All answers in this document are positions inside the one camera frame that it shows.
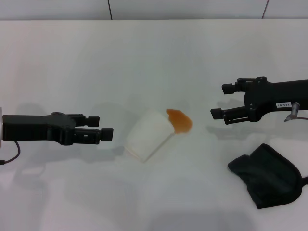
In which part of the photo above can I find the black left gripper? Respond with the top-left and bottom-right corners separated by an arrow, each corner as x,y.
2,112 -> 114,146

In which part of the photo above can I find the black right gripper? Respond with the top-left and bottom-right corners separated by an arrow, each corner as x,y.
210,77 -> 308,125

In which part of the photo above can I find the white paper cup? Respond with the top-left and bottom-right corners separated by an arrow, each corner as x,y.
124,108 -> 175,164

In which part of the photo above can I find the dark blue rag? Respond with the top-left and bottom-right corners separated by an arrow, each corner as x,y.
227,143 -> 308,210

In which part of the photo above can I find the brown water stain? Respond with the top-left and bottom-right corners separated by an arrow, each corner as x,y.
166,108 -> 193,134

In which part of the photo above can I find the right arm cable with plug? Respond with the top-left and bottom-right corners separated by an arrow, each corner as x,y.
283,102 -> 308,122

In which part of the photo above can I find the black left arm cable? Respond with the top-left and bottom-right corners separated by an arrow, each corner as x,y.
0,141 -> 21,166

